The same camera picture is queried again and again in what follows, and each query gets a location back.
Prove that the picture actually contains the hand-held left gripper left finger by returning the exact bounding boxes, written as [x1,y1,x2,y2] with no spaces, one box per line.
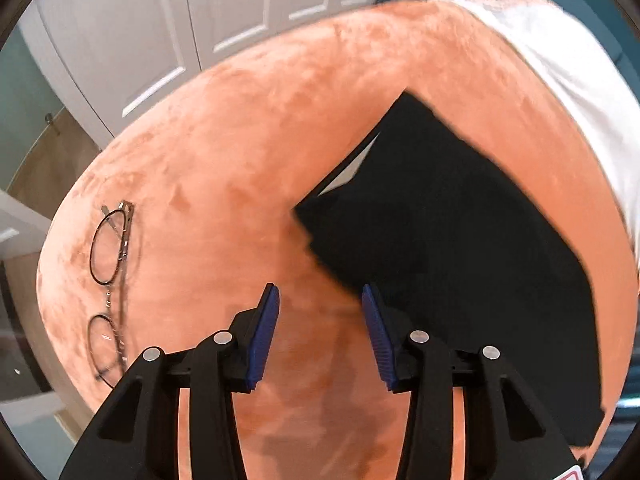
[59,283,281,480]

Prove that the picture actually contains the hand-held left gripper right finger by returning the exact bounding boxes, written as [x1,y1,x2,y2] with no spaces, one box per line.
[362,283,586,480]

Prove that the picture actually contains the black pants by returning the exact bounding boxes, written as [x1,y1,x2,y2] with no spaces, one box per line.
[292,89,608,448]

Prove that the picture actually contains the orange plush blanket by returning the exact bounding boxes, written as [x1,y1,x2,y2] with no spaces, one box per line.
[36,0,640,480]

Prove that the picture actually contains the white door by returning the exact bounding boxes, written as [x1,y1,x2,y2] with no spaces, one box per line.
[0,191,51,261]

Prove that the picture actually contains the white blanket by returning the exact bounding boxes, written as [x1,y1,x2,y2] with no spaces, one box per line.
[432,0,640,281]

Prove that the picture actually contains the white panelled wardrobe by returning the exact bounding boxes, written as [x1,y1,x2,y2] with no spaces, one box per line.
[30,0,391,146]

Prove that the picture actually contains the metal frame eyeglasses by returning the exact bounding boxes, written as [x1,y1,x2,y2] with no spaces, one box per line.
[86,200,137,390]

